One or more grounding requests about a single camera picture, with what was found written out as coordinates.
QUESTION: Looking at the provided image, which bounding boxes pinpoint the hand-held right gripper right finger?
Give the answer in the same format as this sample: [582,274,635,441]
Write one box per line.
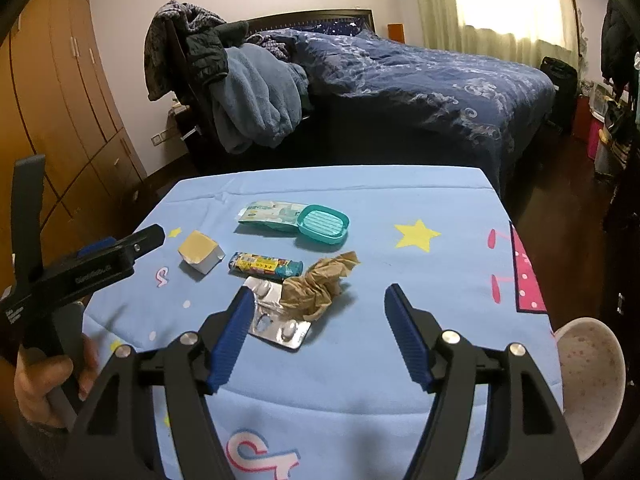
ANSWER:
[384,283,586,480]

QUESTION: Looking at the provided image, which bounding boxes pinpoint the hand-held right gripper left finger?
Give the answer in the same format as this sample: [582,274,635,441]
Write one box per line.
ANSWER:
[74,287,258,480]

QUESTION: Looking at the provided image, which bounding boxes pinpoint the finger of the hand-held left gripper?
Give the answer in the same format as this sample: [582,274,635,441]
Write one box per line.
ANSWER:
[75,224,166,273]
[12,156,47,283]

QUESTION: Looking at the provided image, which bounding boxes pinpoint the silver pill blister pack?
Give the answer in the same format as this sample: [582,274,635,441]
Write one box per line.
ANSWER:
[240,276,312,351]

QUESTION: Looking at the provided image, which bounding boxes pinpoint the small yellow and white box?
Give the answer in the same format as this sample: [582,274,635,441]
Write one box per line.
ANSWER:
[177,230,226,276]

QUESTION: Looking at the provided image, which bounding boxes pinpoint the colourful candy packet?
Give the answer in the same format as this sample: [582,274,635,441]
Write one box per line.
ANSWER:
[229,252,303,280]

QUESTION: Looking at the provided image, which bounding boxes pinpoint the brown paper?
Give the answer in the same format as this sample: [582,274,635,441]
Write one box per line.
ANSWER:
[279,251,361,322]

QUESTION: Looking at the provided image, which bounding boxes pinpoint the green wet wipe packet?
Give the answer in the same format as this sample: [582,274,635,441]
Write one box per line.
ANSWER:
[235,201,311,235]

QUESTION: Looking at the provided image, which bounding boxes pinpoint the teal soap dish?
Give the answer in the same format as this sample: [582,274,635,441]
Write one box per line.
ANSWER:
[296,203,350,247]

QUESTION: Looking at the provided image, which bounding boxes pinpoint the white speckled bowl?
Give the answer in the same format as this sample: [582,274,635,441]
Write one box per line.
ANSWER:
[552,317,627,466]

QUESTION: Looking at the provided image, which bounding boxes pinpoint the person's left forearm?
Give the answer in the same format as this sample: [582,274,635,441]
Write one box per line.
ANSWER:
[0,410,76,480]

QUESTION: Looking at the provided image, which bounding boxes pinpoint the person's left hand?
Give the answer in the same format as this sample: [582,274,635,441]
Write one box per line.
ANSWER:
[14,332,101,431]

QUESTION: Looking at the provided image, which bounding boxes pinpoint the dark nightstand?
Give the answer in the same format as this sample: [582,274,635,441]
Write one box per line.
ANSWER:
[170,105,201,161]

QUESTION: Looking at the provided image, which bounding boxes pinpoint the wooden wardrobe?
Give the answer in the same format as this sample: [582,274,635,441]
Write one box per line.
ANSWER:
[0,0,148,241]

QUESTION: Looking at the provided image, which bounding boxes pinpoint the black chair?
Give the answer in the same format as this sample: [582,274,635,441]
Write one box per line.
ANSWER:
[167,20,221,161]

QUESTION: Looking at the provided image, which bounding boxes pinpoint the light blue printed tablecloth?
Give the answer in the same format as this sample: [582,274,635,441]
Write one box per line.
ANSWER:
[75,165,566,480]

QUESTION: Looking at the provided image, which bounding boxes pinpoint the light blue fleece blanket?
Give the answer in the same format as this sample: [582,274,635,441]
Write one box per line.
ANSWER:
[211,45,308,155]

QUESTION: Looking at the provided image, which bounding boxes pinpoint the grey patterned garment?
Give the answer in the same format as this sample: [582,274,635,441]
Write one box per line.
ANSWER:
[144,0,226,101]

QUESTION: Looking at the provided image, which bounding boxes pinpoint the black puffer jacket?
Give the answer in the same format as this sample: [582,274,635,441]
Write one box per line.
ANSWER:
[186,21,250,86]

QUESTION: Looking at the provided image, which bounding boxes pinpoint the dark blue patterned quilt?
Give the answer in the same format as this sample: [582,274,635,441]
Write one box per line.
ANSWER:
[250,27,557,196]

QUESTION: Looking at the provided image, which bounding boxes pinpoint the pink storage bin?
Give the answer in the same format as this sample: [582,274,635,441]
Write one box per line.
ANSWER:
[586,115,613,161]

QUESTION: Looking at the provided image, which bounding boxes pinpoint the dark wooden bed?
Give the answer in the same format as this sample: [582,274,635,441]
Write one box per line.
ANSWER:
[245,8,558,201]

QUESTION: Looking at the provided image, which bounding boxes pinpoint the red box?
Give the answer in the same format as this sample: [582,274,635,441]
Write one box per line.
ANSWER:
[572,95,593,141]

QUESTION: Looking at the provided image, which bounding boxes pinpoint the black suitcase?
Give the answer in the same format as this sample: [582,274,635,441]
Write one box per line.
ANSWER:
[541,56,578,133]

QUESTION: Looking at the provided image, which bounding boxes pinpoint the pale green curtain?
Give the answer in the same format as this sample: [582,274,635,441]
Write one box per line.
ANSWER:
[410,0,583,53]

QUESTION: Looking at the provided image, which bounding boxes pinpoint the hanging dark coats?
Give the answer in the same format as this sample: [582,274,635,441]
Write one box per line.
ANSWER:
[600,0,640,96]

